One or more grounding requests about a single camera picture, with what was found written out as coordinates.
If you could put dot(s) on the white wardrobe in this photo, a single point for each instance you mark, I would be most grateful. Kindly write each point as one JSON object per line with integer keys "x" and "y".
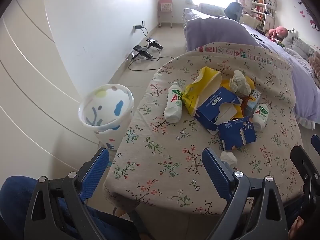
{"x": 25, "y": 80}

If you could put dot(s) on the grey plush toy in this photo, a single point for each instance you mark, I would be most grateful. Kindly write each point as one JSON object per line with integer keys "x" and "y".
{"x": 297, "y": 43}

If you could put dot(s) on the white bookshelf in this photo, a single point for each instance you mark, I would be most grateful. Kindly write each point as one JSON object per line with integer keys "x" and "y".
{"x": 262, "y": 5}

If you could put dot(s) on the person's blue trouser leg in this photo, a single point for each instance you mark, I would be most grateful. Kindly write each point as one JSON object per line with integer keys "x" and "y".
{"x": 15, "y": 192}

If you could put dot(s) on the yellow plastic bag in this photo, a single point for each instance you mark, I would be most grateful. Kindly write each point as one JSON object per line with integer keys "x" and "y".
{"x": 197, "y": 92}

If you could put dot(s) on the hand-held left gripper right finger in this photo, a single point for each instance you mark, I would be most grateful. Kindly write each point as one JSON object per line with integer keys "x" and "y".
{"x": 217, "y": 175}

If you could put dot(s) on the brown plush cushion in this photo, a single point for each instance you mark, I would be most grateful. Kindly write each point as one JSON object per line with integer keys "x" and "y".
{"x": 315, "y": 65}

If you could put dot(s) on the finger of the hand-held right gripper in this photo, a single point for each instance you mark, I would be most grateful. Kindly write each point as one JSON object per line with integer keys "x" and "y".
{"x": 316, "y": 143}
{"x": 305, "y": 165}

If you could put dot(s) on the small dark blue carton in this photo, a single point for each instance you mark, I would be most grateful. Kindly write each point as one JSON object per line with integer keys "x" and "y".
{"x": 235, "y": 130}

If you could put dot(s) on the black charging device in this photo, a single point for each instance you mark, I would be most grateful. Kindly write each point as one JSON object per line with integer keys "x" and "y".
{"x": 155, "y": 43}
{"x": 141, "y": 51}

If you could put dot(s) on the small crumpled white tissue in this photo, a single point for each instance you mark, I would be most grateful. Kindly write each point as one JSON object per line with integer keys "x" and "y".
{"x": 228, "y": 157}

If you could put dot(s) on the pink cartoon wall sticker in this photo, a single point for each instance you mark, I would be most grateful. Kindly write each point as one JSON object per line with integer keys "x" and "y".
{"x": 312, "y": 25}

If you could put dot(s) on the purple bed blanket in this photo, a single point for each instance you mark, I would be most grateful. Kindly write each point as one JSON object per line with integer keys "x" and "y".
{"x": 217, "y": 32}

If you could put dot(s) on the pink chair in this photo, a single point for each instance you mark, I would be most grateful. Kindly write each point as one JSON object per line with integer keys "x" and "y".
{"x": 165, "y": 5}

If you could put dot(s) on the floral tablecloth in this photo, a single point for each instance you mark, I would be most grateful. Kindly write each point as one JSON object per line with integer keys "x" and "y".
{"x": 162, "y": 160}

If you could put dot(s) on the large crumpled tissue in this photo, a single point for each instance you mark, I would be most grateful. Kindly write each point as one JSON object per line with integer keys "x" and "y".
{"x": 238, "y": 83}

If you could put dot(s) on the white bottle with green label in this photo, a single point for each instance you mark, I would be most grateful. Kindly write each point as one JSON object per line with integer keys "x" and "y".
{"x": 260, "y": 117}
{"x": 172, "y": 110}

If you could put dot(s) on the blue office chair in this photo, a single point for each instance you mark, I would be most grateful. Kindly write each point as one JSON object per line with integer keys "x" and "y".
{"x": 233, "y": 8}

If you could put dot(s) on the pink plush toy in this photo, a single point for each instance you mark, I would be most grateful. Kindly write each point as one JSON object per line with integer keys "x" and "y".
{"x": 278, "y": 31}

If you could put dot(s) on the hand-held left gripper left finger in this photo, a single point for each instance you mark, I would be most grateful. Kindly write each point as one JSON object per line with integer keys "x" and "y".
{"x": 95, "y": 172}

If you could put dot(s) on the light blue carton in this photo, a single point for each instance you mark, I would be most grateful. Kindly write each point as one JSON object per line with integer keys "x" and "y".
{"x": 253, "y": 98}

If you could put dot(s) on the grey pillow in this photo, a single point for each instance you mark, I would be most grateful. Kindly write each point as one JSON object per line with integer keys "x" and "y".
{"x": 212, "y": 9}

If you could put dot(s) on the blue tissue box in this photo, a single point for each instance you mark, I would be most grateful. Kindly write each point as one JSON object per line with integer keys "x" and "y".
{"x": 212, "y": 105}

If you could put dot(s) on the white spotted waste bin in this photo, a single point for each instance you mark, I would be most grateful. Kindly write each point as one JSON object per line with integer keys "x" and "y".
{"x": 110, "y": 135}

